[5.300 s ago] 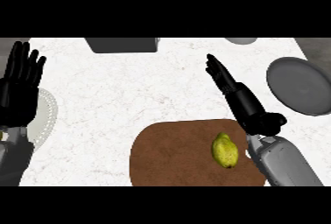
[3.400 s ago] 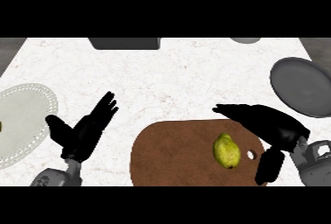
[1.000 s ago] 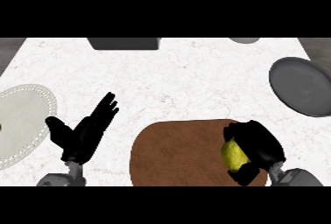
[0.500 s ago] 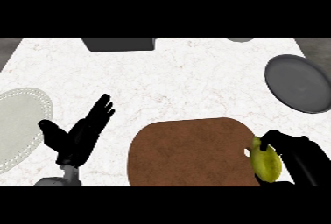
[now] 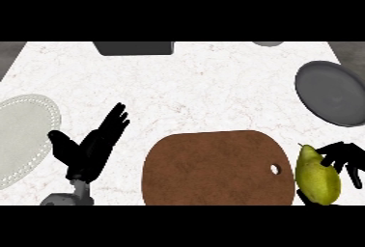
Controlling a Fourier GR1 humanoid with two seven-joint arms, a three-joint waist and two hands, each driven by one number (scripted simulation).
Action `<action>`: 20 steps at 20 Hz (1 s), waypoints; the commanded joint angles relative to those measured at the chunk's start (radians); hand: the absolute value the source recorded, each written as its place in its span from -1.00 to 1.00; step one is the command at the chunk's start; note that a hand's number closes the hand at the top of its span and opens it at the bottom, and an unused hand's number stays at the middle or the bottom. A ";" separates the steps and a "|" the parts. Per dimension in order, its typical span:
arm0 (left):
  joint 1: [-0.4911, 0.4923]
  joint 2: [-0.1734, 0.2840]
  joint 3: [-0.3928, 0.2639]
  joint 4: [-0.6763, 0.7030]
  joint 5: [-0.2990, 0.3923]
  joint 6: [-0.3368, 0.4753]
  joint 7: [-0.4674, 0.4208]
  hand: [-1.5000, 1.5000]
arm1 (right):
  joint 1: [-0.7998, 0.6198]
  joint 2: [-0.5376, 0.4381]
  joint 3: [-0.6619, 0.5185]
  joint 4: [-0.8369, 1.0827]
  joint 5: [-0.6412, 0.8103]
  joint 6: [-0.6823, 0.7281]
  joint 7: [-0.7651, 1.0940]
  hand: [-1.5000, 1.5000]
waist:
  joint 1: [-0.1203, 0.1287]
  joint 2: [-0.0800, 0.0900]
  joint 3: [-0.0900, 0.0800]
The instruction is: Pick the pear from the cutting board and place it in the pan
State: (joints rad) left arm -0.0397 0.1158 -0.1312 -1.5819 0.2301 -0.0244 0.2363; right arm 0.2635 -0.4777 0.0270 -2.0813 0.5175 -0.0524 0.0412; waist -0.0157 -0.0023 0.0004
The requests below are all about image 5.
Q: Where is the grey round object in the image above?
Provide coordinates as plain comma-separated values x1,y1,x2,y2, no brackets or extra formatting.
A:
252,41,286,48

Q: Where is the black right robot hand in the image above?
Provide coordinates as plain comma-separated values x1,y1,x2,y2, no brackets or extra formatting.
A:
296,141,365,206

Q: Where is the dark grey appliance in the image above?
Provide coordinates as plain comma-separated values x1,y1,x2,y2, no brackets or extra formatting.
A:
92,41,176,57

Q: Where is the white beaded plate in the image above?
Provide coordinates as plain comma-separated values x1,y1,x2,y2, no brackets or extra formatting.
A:
0,94,62,191

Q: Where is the brown wooden cutting board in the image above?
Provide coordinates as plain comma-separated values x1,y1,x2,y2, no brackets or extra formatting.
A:
141,129,297,206

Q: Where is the yellow-green pear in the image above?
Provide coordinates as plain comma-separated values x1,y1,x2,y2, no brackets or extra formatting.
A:
294,143,343,206

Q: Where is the grey pan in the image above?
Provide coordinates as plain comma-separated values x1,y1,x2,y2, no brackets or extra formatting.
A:
294,60,365,128

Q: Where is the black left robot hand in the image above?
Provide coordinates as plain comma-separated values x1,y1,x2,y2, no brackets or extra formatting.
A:
48,102,132,184

